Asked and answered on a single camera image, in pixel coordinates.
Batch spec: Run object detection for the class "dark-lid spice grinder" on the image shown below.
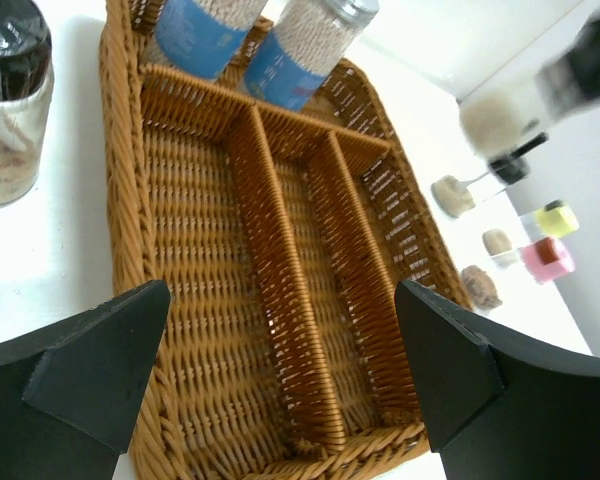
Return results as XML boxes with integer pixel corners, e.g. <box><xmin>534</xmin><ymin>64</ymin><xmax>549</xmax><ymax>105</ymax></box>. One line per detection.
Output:
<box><xmin>459</xmin><ymin>12</ymin><xmax>600</xmax><ymax>159</ymax></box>

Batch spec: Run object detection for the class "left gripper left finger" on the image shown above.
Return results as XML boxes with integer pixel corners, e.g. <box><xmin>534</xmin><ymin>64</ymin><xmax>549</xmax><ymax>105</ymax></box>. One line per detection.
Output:
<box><xmin>0</xmin><ymin>280</ymin><xmax>170</xmax><ymax>479</ymax></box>

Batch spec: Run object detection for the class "black-cap bottle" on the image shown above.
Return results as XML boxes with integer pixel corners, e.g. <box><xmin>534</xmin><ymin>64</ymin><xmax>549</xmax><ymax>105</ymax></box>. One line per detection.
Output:
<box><xmin>0</xmin><ymin>1</ymin><xmax>54</xmax><ymax>206</ymax></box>
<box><xmin>430</xmin><ymin>156</ymin><xmax>530</xmax><ymax>218</ymax></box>

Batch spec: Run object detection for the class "yellow-cap bottle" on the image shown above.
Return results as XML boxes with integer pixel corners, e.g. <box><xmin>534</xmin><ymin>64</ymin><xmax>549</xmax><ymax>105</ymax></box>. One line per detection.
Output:
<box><xmin>482</xmin><ymin>200</ymin><xmax>580</xmax><ymax>268</ymax></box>

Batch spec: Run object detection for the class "pink-cap bottle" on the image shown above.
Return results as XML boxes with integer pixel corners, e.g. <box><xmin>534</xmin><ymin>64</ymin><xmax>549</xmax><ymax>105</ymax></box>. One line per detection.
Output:
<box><xmin>459</xmin><ymin>236</ymin><xmax>576</xmax><ymax>314</ymax></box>

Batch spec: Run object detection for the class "silver-lid jar blue label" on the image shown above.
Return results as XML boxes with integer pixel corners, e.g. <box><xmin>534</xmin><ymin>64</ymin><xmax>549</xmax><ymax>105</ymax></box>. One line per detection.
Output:
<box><xmin>241</xmin><ymin>0</ymin><xmax>379</xmax><ymax>111</ymax></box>
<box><xmin>141</xmin><ymin>0</ymin><xmax>267</xmax><ymax>81</ymax></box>

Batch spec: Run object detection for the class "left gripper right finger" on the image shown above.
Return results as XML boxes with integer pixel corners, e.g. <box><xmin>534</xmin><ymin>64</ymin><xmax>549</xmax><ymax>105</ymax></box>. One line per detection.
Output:
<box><xmin>395</xmin><ymin>280</ymin><xmax>600</xmax><ymax>479</ymax></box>

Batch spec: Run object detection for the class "brown wicker divided tray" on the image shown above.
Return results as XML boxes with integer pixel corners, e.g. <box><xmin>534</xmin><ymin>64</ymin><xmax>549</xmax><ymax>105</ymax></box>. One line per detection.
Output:
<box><xmin>100</xmin><ymin>1</ymin><xmax>469</xmax><ymax>479</ymax></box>

